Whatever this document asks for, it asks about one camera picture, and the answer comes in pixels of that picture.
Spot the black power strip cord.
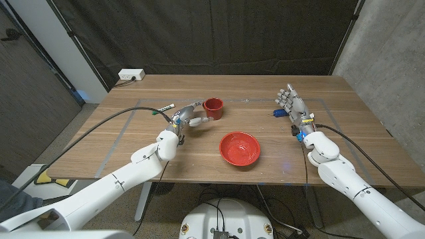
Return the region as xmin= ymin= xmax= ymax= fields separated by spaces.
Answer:
xmin=114 ymin=76 xmax=137 ymax=89

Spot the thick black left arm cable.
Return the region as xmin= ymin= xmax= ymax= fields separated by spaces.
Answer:
xmin=0 ymin=106 xmax=173 ymax=213

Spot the metal table leg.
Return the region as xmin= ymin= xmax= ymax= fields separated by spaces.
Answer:
xmin=134 ymin=181 xmax=153 ymax=222
xmin=303 ymin=185 xmax=325 ymax=229

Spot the red bowl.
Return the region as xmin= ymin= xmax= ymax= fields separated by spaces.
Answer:
xmin=218 ymin=131 xmax=262 ymax=167

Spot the blue needle-tip bottle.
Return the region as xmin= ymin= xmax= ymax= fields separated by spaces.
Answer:
xmin=268 ymin=108 xmax=290 ymax=118

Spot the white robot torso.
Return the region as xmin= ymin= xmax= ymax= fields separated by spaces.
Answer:
xmin=179 ymin=198 xmax=275 ymax=239

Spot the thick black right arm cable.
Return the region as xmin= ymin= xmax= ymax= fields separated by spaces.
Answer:
xmin=315 ymin=123 xmax=425 ymax=212

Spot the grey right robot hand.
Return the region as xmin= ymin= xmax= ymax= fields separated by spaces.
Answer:
xmin=274 ymin=83 xmax=316 ymax=136

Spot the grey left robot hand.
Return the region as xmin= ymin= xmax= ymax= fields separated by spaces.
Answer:
xmin=165 ymin=100 xmax=216 ymax=135

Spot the white power strip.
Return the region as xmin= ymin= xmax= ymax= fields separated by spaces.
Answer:
xmin=118 ymin=68 xmax=146 ymax=81

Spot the white floor platform yellow marking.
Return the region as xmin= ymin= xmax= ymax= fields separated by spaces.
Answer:
xmin=11 ymin=163 xmax=97 ymax=200

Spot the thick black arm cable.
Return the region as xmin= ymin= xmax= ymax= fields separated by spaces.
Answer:
xmin=0 ymin=106 xmax=173 ymax=213
xmin=315 ymin=123 xmax=425 ymax=212

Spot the black door handle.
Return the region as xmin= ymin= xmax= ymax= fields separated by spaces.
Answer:
xmin=1 ymin=28 xmax=23 ymax=42

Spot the red cup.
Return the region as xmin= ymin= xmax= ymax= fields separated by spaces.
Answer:
xmin=202 ymin=97 xmax=224 ymax=121

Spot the grey tape outline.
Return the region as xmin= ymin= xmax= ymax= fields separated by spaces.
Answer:
xmin=94 ymin=98 xmax=376 ymax=185

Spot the person leg in jeans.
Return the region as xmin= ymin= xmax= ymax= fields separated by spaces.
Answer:
xmin=0 ymin=179 xmax=44 ymax=222

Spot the green marker pen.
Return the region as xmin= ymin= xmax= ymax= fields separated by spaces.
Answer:
xmin=151 ymin=103 xmax=176 ymax=116

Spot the white floor cable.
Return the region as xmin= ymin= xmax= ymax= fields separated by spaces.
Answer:
xmin=255 ymin=184 xmax=299 ymax=233

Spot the black backdrop curtain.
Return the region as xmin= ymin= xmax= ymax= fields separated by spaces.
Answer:
xmin=46 ymin=0 xmax=366 ymax=92

